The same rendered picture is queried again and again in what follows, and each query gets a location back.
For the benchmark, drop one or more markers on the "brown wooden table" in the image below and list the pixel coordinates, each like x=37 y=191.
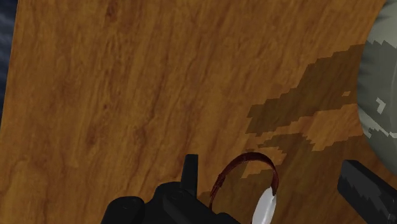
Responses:
x=130 y=93

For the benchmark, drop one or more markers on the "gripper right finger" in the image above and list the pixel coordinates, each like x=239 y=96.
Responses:
x=366 y=189

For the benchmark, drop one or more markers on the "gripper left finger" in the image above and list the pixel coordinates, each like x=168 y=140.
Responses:
x=173 y=201

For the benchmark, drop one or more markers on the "dark red and white object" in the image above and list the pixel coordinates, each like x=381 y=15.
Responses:
x=265 y=206

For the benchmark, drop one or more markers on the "grey green rounded thing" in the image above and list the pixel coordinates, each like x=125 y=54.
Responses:
x=380 y=77

